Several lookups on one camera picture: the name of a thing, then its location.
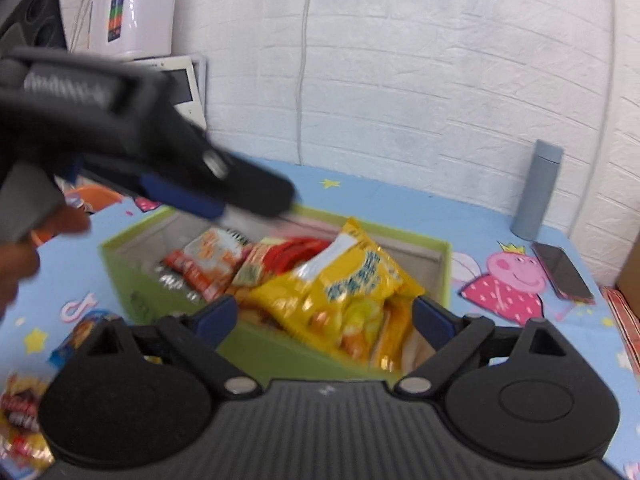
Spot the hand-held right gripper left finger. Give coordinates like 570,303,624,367
82,296,264,402

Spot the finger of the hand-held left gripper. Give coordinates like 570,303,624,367
165,105,297,218
80,157,226,221

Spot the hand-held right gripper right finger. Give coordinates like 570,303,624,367
394,296,577,402

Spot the orange noodle snack packet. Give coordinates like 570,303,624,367
162,227,253,302

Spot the green cardboard box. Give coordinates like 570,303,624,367
99,204,453,387

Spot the yellow crinkled snack packet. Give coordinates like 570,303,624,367
249,217,427,367

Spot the blue orange snack packet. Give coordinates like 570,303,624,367
49,309,127,367

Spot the red yellow snack packet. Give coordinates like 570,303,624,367
0,371,42,432

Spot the person's left hand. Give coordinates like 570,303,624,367
0,206,91,318

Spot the orange plastic item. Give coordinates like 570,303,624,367
30,184,124,247

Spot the black speaker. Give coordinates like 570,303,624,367
0,0,69,54

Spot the white water purifier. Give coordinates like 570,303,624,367
96,0,179,59

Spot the blue printed tablecloth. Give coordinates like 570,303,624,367
0,152,640,480

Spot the dark smartphone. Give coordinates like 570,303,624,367
531,241,596,304

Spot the grey thermos bottle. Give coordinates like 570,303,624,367
510,139,565,241

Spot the red patterned cloth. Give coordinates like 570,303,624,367
602,287,640,363

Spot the brown cardboard box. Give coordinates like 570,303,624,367
617,240,640,317

